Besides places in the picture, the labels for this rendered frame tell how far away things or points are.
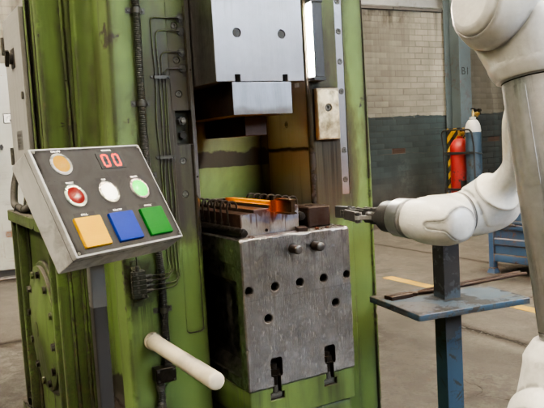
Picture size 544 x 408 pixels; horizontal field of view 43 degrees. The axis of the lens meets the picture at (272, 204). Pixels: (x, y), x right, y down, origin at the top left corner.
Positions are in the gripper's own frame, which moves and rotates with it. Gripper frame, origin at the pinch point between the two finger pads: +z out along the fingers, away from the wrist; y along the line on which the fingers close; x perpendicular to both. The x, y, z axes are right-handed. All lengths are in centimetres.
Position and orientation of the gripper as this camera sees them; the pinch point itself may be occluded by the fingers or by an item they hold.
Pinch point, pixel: (345, 212)
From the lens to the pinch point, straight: 177.6
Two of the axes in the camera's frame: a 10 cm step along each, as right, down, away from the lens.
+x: -0.6, -9.9, -0.9
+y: 8.7, -0.9, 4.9
